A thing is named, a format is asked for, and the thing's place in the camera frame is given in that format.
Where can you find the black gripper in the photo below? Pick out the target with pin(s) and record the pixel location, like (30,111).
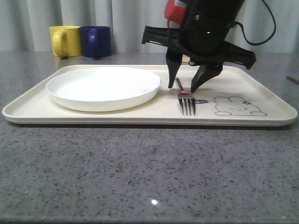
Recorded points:
(201,36)

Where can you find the white round plate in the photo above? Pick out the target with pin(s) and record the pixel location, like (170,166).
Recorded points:
(104,89)

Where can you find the dark blue mug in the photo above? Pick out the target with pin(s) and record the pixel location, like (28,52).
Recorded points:
(96,41)

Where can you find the yellow mug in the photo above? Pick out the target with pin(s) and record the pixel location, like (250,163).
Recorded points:
(65,41)

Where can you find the red mug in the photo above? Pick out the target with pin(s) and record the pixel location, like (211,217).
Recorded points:
(174,12)

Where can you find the silver metal fork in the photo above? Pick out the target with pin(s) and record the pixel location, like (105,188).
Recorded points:
(186,101)

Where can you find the grey curtain backdrop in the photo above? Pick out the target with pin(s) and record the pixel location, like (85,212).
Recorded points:
(270,26)

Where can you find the cream rabbit serving tray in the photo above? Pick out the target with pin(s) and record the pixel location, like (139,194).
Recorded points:
(231,99)

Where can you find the wooden mug tree stand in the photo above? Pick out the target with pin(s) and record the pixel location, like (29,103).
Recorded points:
(185,59)

